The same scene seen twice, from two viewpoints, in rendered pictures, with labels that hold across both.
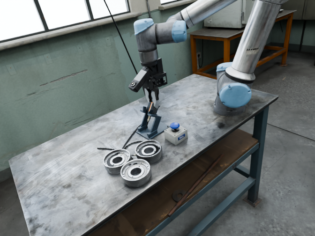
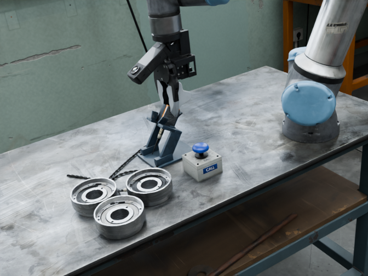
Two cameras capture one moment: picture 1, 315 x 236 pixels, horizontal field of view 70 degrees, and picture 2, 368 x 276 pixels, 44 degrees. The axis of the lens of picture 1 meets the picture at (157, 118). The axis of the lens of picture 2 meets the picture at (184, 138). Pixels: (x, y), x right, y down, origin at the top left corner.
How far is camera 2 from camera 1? 0.21 m
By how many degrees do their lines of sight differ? 6
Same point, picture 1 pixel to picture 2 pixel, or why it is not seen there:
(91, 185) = (45, 230)
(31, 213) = not seen: outside the picture
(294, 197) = not seen: outside the picture
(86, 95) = (73, 92)
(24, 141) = not seen: outside the picture
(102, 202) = (57, 255)
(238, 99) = (312, 111)
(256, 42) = (343, 14)
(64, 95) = (34, 89)
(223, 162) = (293, 229)
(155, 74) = (176, 57)
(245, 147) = (340, 207)
